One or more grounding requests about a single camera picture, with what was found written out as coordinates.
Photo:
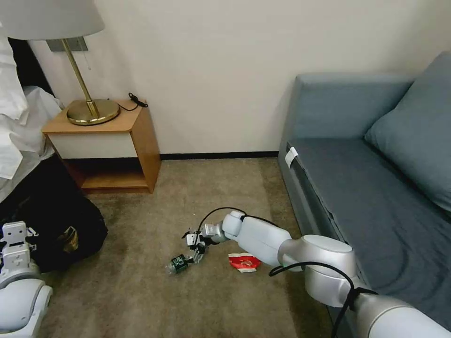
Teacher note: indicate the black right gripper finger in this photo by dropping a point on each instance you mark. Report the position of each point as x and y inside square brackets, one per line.
[186, 234]
[197, 257]

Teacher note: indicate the crushed green-label plastic bottle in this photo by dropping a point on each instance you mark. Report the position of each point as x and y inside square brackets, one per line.
[177, 264]

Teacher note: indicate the black trash bag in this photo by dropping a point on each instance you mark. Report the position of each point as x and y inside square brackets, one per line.
[82, 225]

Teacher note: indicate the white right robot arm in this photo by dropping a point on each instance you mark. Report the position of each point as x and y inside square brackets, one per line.
[262, 239]

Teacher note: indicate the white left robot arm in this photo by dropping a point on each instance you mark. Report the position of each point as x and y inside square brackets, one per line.
[21, 292]

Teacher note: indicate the red and white wrapper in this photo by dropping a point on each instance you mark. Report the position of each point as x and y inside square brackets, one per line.
[245, 263]

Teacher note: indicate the white sofa tag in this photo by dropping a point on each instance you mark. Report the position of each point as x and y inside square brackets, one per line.
[291, 157]

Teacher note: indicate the wooden nightstand with white drawer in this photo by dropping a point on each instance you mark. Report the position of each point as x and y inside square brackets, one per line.
[102, 144]

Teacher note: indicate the blue-grey sofa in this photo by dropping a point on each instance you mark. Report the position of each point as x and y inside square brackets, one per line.
[352, 183]

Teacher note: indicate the white bed linen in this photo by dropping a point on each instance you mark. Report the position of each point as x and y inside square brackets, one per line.
[14, 116]

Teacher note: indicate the black headboard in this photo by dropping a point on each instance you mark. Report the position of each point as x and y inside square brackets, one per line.
[35, 67]

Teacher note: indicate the blue-grey cushion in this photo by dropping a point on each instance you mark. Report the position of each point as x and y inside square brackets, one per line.
[415, 148]

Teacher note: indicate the brass lamp with white shade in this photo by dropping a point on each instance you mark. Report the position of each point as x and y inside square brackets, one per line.
[53, 17]

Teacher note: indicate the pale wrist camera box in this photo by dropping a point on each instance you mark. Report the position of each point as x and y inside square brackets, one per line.
[192, 239]

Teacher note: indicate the grey wall switch plate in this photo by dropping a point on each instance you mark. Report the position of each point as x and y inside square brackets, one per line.
[56, 45]

